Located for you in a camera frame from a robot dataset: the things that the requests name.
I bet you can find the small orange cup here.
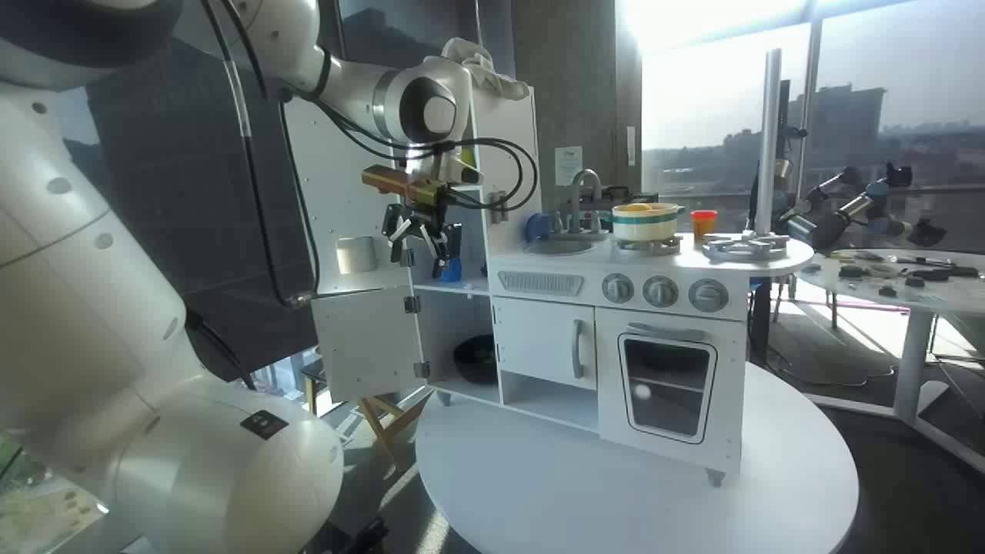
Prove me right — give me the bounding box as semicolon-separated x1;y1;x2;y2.
688;207;724;245

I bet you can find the round white table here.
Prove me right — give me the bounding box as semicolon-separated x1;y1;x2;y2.
411;359;861;554

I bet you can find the grey stove knob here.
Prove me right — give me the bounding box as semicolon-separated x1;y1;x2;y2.
687;276;731;317
639;274;679;312
600;270;636;306

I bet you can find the silver toy faucet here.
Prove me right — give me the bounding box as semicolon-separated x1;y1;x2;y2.
566;167;609;238

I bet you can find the white upright pole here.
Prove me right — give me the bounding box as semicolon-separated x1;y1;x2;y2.
750;46;792;239

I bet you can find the black tool on table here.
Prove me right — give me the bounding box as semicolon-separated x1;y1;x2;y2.
898;261;983;290

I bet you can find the grey pole base plate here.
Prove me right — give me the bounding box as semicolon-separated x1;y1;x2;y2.
700;227;795;267

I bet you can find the black bowl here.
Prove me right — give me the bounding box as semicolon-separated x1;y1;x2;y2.
448;333;500;387

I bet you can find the wooden folding stand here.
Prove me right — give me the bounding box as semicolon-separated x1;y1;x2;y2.
353;390;434;477

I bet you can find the white paper notice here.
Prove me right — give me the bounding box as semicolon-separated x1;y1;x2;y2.
551;142;587;192

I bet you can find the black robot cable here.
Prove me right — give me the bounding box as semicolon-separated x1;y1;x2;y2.
333;102;540;214

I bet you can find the white side table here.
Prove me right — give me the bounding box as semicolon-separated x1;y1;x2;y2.
795;245;985;424

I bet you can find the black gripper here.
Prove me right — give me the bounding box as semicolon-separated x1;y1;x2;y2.
382;188;460;274

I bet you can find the white cupboard door with handle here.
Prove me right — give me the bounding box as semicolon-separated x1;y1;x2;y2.
493;295;600;390

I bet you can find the black camera rig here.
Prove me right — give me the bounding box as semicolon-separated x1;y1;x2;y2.
781;160;918;256

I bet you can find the white oven door with window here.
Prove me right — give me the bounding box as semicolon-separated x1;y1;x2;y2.
593;306;750;477

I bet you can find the grey toy sink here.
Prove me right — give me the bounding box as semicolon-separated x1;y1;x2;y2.
531;232;609;259

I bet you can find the white pot with coloured bands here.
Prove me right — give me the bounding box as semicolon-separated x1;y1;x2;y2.
609;200;687;249

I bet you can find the black backdrop panel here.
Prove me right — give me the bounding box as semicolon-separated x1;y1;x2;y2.
81;36;322;383

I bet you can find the white toy kitchen cabinet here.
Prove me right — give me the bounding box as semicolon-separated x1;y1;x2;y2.
284;71;818;493

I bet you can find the tall white cabinet door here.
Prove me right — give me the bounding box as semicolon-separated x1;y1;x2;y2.
284;95;415;302

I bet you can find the short white cabinet door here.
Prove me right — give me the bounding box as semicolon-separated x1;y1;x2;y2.
307;286;430;402

